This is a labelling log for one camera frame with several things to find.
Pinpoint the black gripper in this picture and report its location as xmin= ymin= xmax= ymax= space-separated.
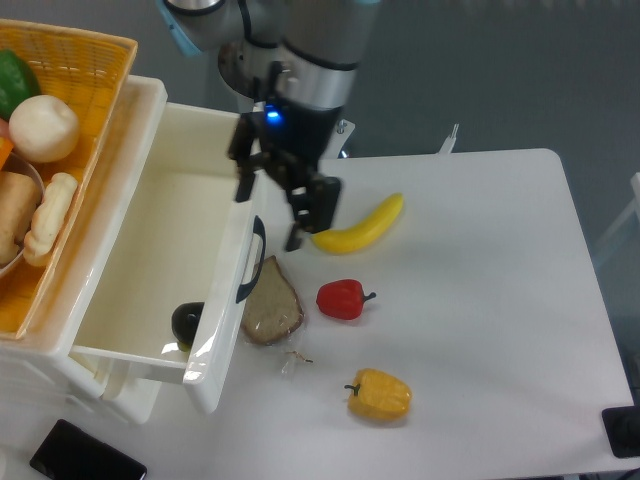
xmin=227 ymin=97 xmax=342 ymax=252

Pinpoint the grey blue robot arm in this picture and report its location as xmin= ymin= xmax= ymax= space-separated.
xmin=156 ymin=1 xmax=381 ymax=251

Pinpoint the open white upper drawer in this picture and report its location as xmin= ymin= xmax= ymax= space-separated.
xmin=75 ymin=103 xmax=264 ymax=414

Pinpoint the white plastic drawer cabinet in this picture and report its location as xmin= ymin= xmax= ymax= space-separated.
xmin=1 ymin=76 xmax=167 ymax=424

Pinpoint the yellow toy banana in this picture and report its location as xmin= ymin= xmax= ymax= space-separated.
xmin=311 ymin=193 xmax=404 ymax=255

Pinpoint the wrapped brown bread slice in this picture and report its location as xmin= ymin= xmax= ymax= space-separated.
xmin=241 ymin=256 xmax=305 ymax=346

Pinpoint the red toy bell pepper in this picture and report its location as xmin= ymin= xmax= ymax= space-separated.
xmin=316 ymin=279 xmax=377 ymax=321

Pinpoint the orange woven basket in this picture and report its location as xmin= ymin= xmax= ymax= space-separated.
xmin=0 ymin=17 xmax=139 ymax=340

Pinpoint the yellow toy bell pepper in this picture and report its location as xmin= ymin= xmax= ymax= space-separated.
xmin=343 ymin=368 xmax=413 ymax=422

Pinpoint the cream toy bread stick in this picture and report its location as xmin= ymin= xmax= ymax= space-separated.
xmin=23 ymin=172 xmax=78 ymax=267

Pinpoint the white round toy bun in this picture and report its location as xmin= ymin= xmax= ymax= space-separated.
xmin=9 ymin=95 xmax=80 ymax=163

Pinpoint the beige toy bread roll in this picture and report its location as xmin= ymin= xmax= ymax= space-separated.
xmin=0 ymin=171 xmax=41 ymax=266

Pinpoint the green toy pepper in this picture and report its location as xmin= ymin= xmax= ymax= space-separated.
xmin=0 ymin=49 xmax=41 ymax=121

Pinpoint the black smartphone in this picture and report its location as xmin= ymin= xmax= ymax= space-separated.
xmin=29 ymin=419 xmax=147 ymax=480

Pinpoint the black device at table edge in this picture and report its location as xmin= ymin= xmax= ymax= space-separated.
xmin=601 ymin=406 xmax=639 ymax=458

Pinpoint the dark drawer handle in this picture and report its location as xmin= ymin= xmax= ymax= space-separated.
xmin=236 ymin=216 xmax=266 ymax=304

